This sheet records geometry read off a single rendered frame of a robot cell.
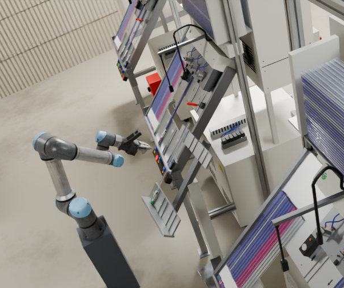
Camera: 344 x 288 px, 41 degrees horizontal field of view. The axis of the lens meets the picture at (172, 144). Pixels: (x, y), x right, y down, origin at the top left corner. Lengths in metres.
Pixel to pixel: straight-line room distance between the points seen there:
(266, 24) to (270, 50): 0.15
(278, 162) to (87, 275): 1.52
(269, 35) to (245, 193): 1.04
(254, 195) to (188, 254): 0.61
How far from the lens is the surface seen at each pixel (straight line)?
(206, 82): 2.48
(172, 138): 2.78
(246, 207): 3.05
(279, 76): 2.59
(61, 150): 2.47
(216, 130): 2.99
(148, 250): 3.32
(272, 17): 2.43
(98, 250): 2.81
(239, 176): 2.86
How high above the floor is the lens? 2.43
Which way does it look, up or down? 36 degrees down
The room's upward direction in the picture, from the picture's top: 19 degrees counter-clockwise
